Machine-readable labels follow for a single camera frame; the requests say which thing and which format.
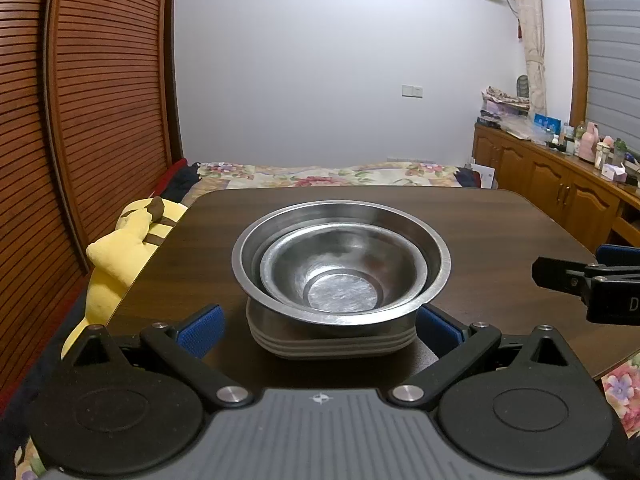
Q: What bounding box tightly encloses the wooden louvred wardrobe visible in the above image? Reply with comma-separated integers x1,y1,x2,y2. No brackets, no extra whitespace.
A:
0,0,184,403

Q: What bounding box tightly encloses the dark wooden table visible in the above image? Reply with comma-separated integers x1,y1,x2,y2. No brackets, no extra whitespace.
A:
15,160,640,480

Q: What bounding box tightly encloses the deep steel bowl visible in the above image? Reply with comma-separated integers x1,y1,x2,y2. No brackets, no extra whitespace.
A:
270,230,420,311

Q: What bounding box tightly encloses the dark blue blanket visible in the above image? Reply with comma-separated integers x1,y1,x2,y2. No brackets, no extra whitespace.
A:
454,167,482,189

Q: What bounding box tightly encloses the pink thermos flask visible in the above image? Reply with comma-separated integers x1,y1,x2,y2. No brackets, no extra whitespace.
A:
579,121,602,159

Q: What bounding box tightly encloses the wooden low cabinet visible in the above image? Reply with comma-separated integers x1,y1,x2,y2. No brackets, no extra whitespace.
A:
472,124,640,262

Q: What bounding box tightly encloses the yellow plush toy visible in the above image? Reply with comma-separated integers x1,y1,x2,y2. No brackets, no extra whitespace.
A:
61,197,189,358

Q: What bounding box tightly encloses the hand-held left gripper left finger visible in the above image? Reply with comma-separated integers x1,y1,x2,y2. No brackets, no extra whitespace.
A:
66,304,256,408

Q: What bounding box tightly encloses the grey window blind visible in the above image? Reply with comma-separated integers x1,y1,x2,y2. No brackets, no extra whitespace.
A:
577,0,640,162

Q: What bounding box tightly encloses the clear plastic bag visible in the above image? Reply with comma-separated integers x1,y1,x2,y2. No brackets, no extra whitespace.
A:
505,117,551,142

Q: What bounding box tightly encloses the dark red navy cloth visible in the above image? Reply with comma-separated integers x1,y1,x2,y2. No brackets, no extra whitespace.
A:
149,159,202,207

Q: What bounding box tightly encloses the stack of folded fabrics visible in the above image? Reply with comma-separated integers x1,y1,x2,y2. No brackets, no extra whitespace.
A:
480,86,531,119

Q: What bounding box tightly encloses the shallow steel bowl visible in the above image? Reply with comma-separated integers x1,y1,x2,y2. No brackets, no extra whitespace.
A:
259,224,429,312

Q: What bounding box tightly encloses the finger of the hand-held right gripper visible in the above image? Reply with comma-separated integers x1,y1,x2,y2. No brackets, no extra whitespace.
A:
531,256,640,295
595,243,640,267

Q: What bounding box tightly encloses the large perforated steel bowl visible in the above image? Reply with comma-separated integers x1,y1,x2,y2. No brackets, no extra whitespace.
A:
231,200,452,339

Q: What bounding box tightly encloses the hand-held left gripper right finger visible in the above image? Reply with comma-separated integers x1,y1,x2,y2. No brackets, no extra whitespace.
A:
386,305,576,409

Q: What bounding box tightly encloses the beige patterned curtain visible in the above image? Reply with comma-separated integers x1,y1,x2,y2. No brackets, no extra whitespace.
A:
505,0,549,117

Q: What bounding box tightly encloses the wooden window frame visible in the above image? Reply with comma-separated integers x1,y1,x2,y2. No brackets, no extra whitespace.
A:
562,0,590,128

